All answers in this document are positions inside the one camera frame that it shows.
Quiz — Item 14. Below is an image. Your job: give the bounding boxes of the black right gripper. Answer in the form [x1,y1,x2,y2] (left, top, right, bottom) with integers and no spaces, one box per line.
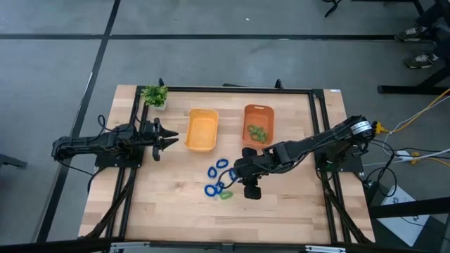
[234,147,274,200]

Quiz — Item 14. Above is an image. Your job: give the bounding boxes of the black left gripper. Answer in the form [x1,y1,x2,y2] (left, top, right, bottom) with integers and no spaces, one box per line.
[140,118,179,162]

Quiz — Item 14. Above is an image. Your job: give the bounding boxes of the yellow plastic bin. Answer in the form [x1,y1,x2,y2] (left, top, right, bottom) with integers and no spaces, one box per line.
[184,108,220,153]

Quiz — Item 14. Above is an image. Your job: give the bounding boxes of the green leafy plant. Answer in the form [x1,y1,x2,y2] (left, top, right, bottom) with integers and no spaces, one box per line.
[141,84,169,108]

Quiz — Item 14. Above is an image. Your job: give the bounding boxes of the orange plastic bin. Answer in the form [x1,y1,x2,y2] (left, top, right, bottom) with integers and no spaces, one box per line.
[242,103,276,149]

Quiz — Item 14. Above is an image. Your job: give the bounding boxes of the black furniture foot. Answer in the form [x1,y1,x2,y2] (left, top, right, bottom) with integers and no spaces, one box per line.
[0,153,28,170]

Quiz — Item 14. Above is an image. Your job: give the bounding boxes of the white paper sheet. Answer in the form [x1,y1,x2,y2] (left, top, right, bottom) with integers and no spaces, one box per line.
[378,194,431,247]

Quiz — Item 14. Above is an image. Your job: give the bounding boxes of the black metal bar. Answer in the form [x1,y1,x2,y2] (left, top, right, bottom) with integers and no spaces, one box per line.
[368,195,450,219]

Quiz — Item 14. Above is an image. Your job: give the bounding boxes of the black tripod leg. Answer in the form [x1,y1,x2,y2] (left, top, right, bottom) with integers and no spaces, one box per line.
[323,0,342,18]

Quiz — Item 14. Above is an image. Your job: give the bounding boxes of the person's shoe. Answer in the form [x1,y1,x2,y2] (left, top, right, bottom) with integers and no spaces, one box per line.
[403,51,439,70]
[394,25,429,43]

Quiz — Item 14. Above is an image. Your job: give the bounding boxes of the person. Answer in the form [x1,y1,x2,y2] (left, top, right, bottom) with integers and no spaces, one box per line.
[423,0,450,63]

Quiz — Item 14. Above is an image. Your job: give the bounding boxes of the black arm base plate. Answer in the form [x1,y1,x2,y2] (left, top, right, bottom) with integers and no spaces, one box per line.
[94,140,146,169]
[314,150,365,174]

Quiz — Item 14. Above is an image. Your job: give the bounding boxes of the black aluminium table frame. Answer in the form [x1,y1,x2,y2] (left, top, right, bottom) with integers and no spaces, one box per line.
[77,78,376,253]

